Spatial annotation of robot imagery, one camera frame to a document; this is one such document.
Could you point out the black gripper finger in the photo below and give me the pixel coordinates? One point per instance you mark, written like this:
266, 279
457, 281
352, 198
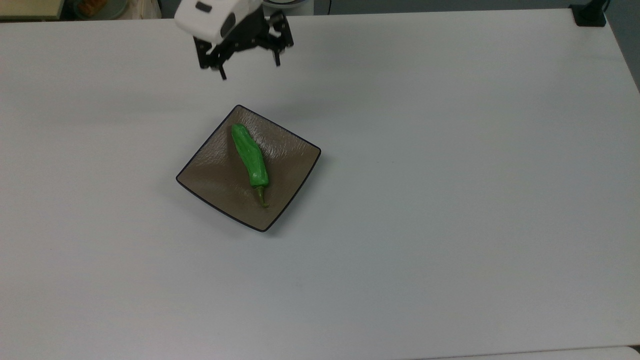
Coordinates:
276, 56
220, 67

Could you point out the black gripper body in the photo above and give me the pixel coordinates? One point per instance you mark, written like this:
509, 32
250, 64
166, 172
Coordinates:
245, 37

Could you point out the green chili pepper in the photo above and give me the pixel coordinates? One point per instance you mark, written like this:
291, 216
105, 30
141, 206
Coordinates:
250, 155

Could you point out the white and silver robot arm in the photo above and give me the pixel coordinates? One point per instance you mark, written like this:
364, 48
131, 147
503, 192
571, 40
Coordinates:
215, 17

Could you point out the round robot base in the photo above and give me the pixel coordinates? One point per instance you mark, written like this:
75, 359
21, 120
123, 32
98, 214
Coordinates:
285, 2

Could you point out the square brown ceramic plate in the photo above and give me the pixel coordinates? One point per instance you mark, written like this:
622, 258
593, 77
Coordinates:
215, 175

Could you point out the bowl with orange food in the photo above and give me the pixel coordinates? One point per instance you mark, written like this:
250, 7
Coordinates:
97, 6

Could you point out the yellowish wooden board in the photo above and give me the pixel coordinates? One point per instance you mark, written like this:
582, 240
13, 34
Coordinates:
30, 7

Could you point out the black table clamp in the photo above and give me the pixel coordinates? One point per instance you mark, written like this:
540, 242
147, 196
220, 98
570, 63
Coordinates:
590, 14

